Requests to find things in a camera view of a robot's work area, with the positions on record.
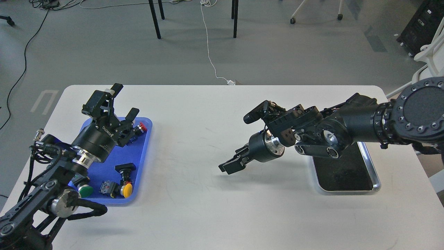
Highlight black push button switch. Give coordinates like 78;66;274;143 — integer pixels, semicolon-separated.
115;163;136;185

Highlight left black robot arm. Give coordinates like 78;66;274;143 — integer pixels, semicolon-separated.
1;83;139;250

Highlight black floor cable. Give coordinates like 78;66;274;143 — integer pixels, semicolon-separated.
0;0;80;131

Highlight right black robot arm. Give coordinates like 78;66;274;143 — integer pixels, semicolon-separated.
219;77;444;174

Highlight blue plastic tray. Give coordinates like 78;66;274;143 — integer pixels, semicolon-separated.
86;117;153;206

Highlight black table leg left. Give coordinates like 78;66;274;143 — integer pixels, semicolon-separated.
148;0;165;40

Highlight white office chair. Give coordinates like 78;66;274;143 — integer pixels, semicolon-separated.
386;33;444;98

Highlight black equipment case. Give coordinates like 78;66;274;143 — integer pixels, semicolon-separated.
396;0;444;57

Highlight yellow push button switch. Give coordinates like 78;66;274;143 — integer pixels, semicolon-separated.
99;181;133;198

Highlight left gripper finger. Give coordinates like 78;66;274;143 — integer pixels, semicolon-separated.
82;83;123;122
118;108;139;146

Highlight white chair base wheels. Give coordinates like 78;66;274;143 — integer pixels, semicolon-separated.
289;0;332;25

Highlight black table leg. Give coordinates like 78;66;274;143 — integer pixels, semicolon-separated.
231;0;239;38
148;0;165;40

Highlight red push button switch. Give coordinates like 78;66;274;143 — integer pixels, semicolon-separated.
126;122;148;145

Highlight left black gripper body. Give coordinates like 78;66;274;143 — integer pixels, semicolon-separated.
72;118;118;163

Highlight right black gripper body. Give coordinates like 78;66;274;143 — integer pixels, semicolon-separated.
248;131;280;163

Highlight black table leg right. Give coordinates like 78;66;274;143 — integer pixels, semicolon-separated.
231;0;239;38

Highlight white floor cable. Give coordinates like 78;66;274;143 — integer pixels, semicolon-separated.
200;0;236;86

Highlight green push button switch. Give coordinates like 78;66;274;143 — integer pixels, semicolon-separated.
71;174;93;198

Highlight silver metal tray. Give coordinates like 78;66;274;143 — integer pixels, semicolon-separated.
312;142;381;195

